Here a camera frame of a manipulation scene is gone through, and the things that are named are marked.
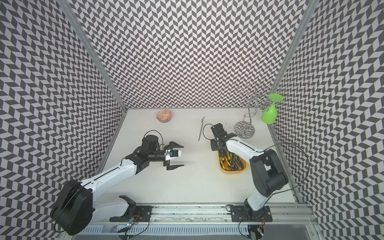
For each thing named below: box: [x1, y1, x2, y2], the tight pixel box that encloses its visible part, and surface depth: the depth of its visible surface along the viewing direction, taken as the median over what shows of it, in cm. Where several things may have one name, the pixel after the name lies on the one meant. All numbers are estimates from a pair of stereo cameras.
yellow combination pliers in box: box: [219, 152, 231, 169], surface depth 85 cm
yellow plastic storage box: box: [218, 149, 248, 174], surface depth 86 cm
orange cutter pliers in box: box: [234, 155, 244, 171], surface depth 86 cm
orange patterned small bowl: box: [156, 109, 173, 123], surface depth 114 cm
